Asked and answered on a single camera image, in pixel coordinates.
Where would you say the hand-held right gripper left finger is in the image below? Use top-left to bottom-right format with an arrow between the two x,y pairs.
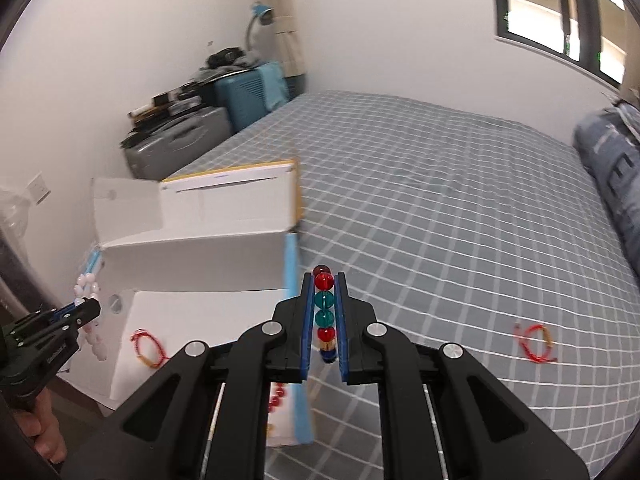
62,272 -> 313,480

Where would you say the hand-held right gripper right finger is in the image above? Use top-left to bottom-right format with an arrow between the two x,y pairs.
336,272 -> 588,480

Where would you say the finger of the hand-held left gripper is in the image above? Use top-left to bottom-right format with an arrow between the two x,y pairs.
47,307 -> 102,343
27,297 -> 101,323

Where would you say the pink bead bracelet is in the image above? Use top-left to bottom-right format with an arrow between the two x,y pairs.
73,272 -> 109,362

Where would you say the multicolour glass bead bracelet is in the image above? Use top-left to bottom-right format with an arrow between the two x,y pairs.
312,265 -> 337,364

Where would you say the red cord bracelet gold bar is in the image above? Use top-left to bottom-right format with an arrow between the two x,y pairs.
514,324 -> 558,364
130,329 -> 169,369

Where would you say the red bead bracelet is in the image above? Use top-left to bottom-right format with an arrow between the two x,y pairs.
268,382 -> 289,415

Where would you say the blue and yellow cardboard box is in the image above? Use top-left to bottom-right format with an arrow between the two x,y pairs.
60,160 -> 317,448

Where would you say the person's left hand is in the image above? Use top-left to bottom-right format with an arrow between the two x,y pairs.
14,389 -> 68,465

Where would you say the clear plastic bag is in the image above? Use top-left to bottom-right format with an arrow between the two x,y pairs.
0,184 -> 43,246

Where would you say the grey grid bedsheet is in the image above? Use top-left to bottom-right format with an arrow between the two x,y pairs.
170,90 -> 640,480

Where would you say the grey suitcase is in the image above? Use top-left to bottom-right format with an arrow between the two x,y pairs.
122,106 -> 234,182

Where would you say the stack of dark boxes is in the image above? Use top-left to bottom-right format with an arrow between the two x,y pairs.
126,86 -> 205,125

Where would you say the blue suitcase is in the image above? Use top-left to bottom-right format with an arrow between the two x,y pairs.
214,61 -> 292,134

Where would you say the dark clutter pile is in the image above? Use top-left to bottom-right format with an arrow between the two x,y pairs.
192,46 -> 262,82

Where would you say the beige curtain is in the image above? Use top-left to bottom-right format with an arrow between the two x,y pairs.
244,0 -> 308,100

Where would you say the folded blue-grey quilt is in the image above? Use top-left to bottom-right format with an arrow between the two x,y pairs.
572,107 -> 640,281

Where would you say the blue desk lamp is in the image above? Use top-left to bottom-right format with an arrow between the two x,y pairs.
244,2 -> 275,55

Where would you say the grey patterned pillow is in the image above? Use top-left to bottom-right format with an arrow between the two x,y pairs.
612,85 -> 640,137

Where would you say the dark framed window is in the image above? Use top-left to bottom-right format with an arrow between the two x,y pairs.
491,0 -> 640,87

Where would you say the white wall socket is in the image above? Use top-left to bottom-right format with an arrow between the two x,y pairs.
25,173 -> 51,204

